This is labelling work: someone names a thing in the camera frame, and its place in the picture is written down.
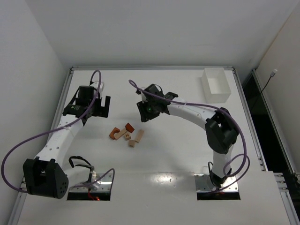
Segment white plastic bin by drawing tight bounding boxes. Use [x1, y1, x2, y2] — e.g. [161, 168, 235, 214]
[201, 67, 231, 104]

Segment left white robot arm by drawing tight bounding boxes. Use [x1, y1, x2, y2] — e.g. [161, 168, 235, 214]
[23, 82, 111, 199]

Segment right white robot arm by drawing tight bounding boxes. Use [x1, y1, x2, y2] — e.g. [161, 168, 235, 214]
[136, 84, 239, 188]

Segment orange arch wood block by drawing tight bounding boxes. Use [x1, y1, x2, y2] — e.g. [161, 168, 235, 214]
[109, 127, 120, 140]

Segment orange wedge wood block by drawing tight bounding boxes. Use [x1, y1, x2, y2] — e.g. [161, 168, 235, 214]
[125, 123, 135, 133]

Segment plain light wood cube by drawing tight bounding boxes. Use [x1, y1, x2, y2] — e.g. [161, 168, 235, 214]
[128, 139, 136, 148]

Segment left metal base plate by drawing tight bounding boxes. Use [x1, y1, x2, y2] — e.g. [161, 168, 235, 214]
[69, 172, 113, 194]

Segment metal base plate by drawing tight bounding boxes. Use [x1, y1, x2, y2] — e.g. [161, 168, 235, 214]
[194, 173, 239, 194]
[69, 172, 113, 194]

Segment aluminium frame rail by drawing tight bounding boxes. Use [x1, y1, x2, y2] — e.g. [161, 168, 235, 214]
[71, 66, 235, 71]

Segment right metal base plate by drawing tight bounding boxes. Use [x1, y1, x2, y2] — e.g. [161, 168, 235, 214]
[194, 173, 239, 194]

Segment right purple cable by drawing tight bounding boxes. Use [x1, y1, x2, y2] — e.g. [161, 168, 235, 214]
[128, 79, 251, 194]

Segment purple cable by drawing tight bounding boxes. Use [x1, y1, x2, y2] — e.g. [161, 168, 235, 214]
[0, 69, 115, 194]
[128, 79, 251, 194]

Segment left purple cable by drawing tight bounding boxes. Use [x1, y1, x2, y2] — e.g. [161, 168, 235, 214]
[0, 69, 115, 194]

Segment black wall cable with plug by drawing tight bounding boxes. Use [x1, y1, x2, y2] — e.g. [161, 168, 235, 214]
[250, 68, 278, 106]

